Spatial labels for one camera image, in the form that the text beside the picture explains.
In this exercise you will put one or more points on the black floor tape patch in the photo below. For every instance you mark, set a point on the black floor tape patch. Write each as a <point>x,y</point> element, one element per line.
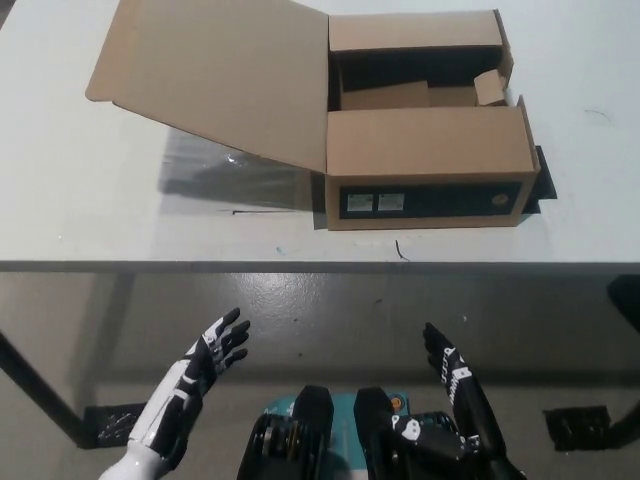
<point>580,427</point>
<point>112,425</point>

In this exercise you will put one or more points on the black table leg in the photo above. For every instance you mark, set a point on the black table leg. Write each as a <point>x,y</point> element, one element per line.
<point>45,390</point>

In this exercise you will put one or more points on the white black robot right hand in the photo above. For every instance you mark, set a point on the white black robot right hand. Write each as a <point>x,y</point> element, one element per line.
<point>462,385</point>

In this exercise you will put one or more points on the brown cardboard storage box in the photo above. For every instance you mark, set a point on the brown cardboard storage box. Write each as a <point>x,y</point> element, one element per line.
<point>425,145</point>

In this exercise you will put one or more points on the black curved leg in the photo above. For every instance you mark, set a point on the black curved leg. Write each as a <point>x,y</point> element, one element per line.
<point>627,422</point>

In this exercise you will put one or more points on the clear plastic film sheet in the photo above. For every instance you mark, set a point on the clear plastic film sheet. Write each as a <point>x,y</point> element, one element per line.
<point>225,175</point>

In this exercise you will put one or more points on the black rounded object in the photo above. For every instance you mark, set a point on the black rounded object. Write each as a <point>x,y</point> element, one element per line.
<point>625,300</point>

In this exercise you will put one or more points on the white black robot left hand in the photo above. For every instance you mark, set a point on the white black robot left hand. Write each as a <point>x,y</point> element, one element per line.
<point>200,367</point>

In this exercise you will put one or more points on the flat brown cardboard insert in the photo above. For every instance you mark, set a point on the flat brown cardboard insert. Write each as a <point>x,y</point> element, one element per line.
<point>385,97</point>

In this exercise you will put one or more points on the small brown cardboard box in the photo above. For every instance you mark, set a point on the small brown cardboard box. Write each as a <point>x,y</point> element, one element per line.
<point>491,89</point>

